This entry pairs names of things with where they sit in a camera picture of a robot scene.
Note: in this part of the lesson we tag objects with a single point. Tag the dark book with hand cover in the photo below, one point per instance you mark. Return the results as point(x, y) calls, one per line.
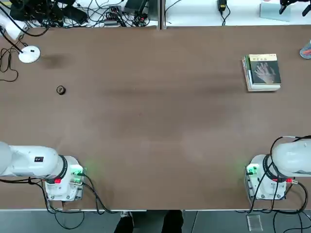
point(266, 70)

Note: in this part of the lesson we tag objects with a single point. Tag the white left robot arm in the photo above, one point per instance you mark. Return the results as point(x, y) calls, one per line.
point(31, 162)

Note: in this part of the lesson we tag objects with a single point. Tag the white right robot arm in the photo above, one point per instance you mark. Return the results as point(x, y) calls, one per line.
point(291, 155)

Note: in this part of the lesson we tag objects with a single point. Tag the green and white book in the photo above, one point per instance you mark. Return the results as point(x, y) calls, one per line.
point(247, 70)

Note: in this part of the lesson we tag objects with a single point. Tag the grey-blue board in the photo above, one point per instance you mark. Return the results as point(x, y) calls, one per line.
point(272, 12)

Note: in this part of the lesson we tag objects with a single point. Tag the black power adapter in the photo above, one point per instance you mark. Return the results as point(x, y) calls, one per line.
point(221, 5)

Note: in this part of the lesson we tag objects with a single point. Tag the circuit board with red light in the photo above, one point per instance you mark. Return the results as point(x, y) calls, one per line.
point(142, 18)

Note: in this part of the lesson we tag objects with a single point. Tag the grey power strip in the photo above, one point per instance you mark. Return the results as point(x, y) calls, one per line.
point(113, 17)

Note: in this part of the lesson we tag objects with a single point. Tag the metal floor plate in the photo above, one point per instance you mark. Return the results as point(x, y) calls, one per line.
point(254, 222)

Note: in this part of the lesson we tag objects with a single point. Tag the brown tape roll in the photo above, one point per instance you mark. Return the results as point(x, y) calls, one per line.
point(61, 90)

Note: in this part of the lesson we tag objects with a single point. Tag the person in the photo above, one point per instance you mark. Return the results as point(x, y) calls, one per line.
point(148, 222)

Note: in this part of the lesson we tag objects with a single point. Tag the white desk lamp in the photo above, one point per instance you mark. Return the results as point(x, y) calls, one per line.
point(30, 54)

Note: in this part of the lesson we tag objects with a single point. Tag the aluminium frame post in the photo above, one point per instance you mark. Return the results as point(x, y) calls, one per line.
point(161, 14)

